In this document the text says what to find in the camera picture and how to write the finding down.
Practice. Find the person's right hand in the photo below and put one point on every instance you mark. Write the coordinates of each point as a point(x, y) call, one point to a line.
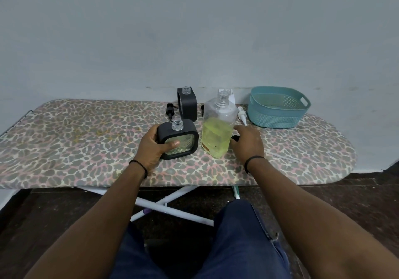
point(251, 146)

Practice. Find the person's left hand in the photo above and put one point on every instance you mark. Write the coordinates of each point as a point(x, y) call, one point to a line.
point(148, 152)

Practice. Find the person's left thumb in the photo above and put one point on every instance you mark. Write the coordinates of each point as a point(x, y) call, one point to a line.
point(170, 146)

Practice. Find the person's right thumb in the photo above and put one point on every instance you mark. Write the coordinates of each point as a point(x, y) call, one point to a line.
point(233, 145)

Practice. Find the black pump head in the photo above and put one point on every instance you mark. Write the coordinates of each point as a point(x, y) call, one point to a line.
point(170, 110)
point(235, 138)

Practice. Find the black square dispenser bottle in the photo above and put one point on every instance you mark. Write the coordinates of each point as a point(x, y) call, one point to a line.
point(188, 106)
point(184, 140)

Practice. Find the person's left forearm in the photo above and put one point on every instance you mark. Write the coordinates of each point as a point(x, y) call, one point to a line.
point(93, 226)

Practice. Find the person's right forearm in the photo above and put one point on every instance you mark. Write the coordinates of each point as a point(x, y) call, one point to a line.
point(311, 219)

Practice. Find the clear bottle with yellow liquid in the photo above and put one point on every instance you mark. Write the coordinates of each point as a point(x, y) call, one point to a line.
point(218, 135)

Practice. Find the black wrist band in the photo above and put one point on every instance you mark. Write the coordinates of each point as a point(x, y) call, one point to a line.
point(254, 160)
point(139, 164)

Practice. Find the white pump head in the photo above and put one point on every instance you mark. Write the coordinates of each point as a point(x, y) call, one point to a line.
point(242, 114)

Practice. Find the black bottle cap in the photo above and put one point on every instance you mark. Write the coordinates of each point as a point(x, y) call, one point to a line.
point(202, 110)

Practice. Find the clear plastic tube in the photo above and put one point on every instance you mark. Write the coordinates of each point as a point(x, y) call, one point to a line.
point(282, 156)

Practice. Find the white plastic object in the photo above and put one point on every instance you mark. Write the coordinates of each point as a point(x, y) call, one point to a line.
point(231, 94)

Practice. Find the teal plastic basket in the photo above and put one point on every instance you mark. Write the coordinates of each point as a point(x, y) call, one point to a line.
point(274, 112)

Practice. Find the leopard print ironing board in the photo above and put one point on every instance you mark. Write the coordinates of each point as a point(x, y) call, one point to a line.
point(78, 138)

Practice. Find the blue jeans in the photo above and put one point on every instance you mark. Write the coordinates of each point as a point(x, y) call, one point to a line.
point(237, 244)

